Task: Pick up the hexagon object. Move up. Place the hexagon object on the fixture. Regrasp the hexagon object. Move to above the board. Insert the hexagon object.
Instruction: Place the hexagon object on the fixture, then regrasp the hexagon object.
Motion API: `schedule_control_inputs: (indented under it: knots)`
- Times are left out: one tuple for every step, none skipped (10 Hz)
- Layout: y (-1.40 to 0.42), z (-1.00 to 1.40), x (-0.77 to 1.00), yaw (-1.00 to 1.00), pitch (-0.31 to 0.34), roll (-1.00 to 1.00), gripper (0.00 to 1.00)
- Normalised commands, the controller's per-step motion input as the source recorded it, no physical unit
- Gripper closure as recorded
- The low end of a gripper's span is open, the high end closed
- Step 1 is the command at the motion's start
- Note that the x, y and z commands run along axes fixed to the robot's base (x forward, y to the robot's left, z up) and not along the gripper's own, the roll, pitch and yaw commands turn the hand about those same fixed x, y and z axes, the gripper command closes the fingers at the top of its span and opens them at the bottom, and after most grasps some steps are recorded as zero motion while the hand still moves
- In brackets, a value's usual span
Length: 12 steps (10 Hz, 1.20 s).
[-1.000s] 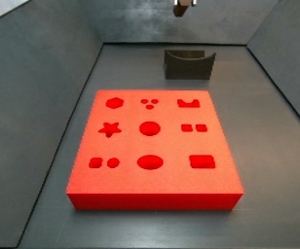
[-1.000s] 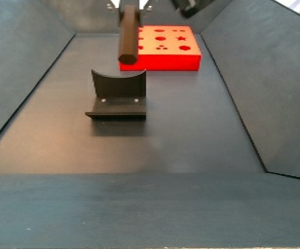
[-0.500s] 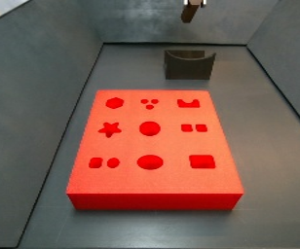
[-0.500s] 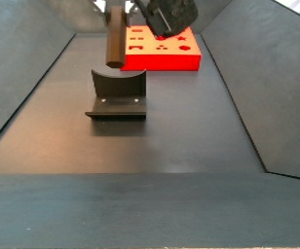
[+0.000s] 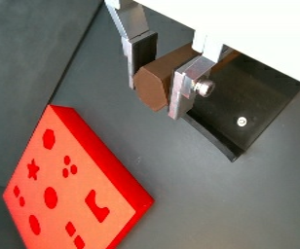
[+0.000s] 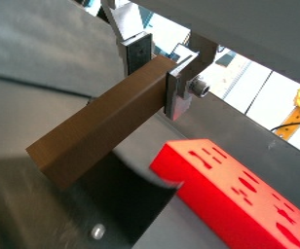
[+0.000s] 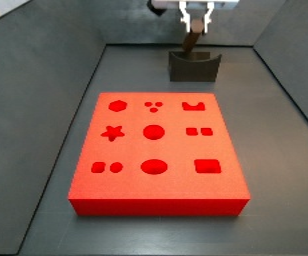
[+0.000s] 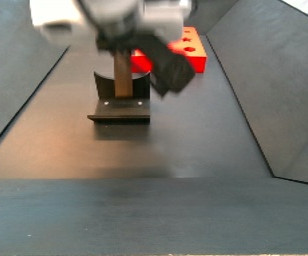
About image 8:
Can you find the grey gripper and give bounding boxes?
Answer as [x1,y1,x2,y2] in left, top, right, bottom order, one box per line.
[30,0,193,51]

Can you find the brown hexagon peg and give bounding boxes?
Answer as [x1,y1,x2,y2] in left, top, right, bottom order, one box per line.
[114,52,133,98]

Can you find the red shape sorter block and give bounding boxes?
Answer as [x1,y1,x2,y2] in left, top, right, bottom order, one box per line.
[132,27,208,73]

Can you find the black curved peg holder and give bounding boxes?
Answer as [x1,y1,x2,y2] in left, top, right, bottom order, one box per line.
[87,73,150,123]

